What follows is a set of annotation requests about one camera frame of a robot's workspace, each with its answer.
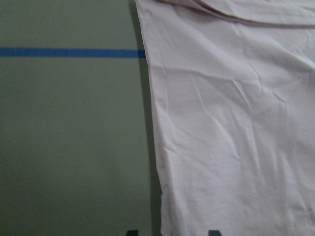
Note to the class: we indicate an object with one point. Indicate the long blue tape line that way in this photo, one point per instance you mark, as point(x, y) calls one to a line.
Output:
point(71, 53)

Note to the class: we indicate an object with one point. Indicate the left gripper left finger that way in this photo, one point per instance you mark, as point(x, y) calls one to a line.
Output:
point(132, 233)

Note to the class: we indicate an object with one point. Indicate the pink t-shirt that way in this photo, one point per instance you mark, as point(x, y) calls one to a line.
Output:
point(233, 106)

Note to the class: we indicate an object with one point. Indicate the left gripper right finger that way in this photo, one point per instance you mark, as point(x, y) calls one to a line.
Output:
point(213, 233)

